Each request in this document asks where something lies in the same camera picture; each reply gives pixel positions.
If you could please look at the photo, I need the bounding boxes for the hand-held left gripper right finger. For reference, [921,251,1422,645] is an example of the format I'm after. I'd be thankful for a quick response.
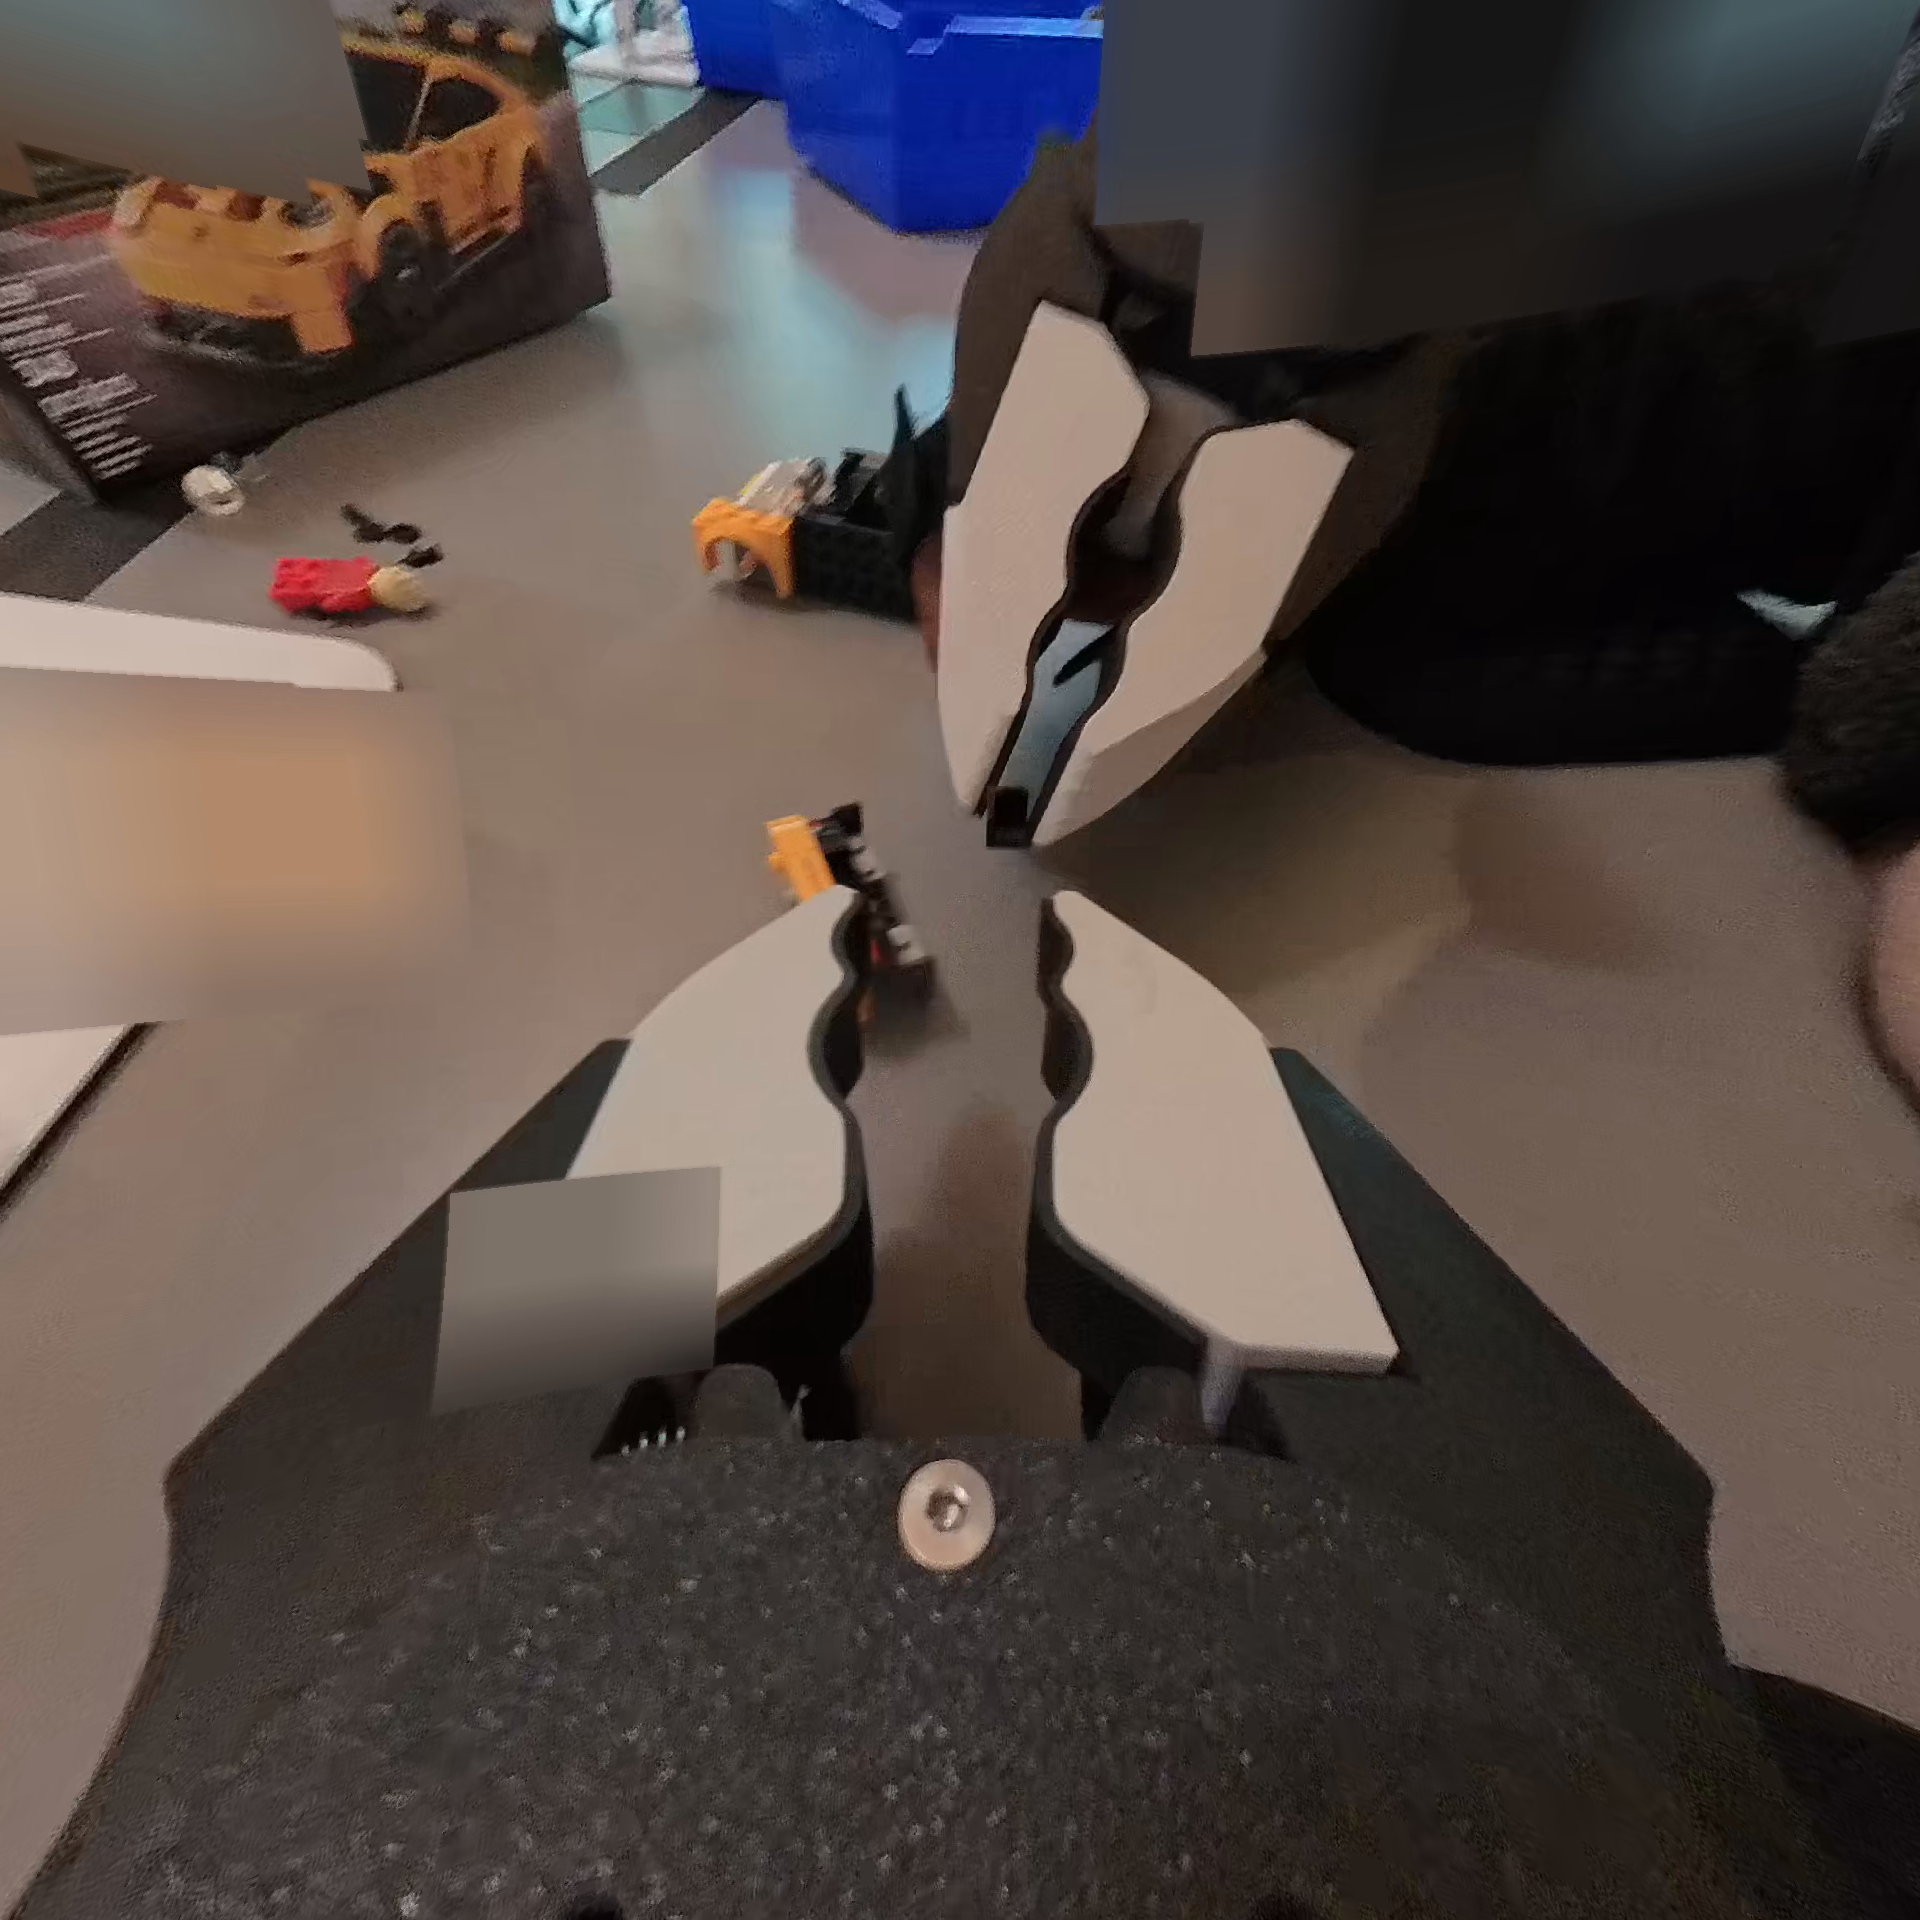
[1025,890,1406,1428]

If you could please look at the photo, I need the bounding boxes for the orange black lego car section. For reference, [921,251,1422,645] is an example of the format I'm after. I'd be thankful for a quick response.
[764,802,939,1023]

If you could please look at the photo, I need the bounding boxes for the person's right forearm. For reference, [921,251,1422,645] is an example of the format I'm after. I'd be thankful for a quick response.
[1262,285,1862,767]

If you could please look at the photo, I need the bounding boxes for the red lego minifigure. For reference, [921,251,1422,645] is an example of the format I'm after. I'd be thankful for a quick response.
[269,556,437,620]

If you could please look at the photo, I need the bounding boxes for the white rounded board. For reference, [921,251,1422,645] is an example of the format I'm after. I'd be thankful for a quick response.
[0,593,398,1186]

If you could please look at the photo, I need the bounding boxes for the blue plastic bin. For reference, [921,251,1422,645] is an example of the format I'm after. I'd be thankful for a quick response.
[682,0,1108,237]

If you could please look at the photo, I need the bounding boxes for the lego set box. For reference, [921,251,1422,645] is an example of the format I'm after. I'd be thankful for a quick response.
[0,0,616,504]

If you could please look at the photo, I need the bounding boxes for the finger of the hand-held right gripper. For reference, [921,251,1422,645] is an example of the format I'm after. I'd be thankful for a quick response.
[1032,419,1356,852]
[936,299,1155,820]

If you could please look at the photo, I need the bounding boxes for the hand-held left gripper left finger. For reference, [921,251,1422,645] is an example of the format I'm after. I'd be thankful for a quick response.
[569,887,876,1405]

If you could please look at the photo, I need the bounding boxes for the black lego car chassis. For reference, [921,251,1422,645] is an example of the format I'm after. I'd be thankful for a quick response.
[688,447,962,624]

